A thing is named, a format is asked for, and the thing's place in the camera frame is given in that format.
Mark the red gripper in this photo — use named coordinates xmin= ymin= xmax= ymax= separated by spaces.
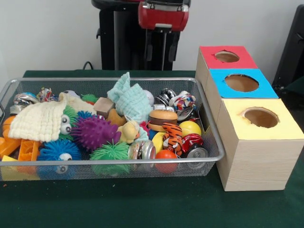
xmin=138 ymin=1 xmax=190 ymax=62

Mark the orange striped tiger plush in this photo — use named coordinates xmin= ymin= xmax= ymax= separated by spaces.
xmin=162 ymin=122 xmax=183 ymax=156

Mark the shallow silver mesh bin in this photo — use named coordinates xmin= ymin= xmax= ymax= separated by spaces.
xmin=0 ymin=77 xmax=225 ymax=181

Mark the wooden box with three holes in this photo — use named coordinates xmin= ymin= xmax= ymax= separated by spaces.
xmin=195 ymin=45 xmax=304 ymax=192

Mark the mint green cloth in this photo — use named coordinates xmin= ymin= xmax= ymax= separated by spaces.
xmin=107 ymin=72 xmax=154 ymax=141

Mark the toy hamburger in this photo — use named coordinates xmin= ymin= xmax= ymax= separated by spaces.
xmin=149 ymin=109 xmax=178 ymax=133

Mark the yellow ball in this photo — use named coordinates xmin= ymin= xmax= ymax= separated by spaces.
xmin=178 ymin=120 xmax=202 ymax=138

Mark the yellow plush duck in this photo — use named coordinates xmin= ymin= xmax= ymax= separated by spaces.
xmin=118 ymin=121 xmax=141 ymax=144

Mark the crushed red can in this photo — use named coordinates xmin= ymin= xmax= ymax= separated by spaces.
xmin=181 ymin=133 xmax=209 ymax=169

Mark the orange red ball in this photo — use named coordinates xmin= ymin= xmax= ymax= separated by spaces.
xmin=155 ymin=150 xmax=178 ymax=173

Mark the purple spiky rubber toy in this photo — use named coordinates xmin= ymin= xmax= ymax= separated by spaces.
xmin=70 ymin=115 xmax=122 ymax=152

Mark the black stand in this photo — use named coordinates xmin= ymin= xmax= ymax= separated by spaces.
xmin=272 ymin=4 xmax=304 ymax=90

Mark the dark green tablecloth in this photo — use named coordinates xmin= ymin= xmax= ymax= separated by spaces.
xmin=285 ymin=77 xmax=304 ymax=95
xmin=0 ymin=69 xmax=304 ymax=228

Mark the cream knitted cloth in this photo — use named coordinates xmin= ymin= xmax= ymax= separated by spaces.
xmin=8 ymin=92 xmax=97 ymax=143

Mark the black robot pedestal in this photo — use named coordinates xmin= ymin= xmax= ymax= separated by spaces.
xmin=91 ymin=0 xmax=192 ymax=71

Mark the green stringy rubber ball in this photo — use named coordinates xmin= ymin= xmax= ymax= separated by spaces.
xmin=89 ymin=140 xmax=130 ymax=176

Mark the blue stringy ball with eyes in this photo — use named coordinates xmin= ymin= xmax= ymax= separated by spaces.
xmin=37 ymin=139 xmax=83 ymax=180

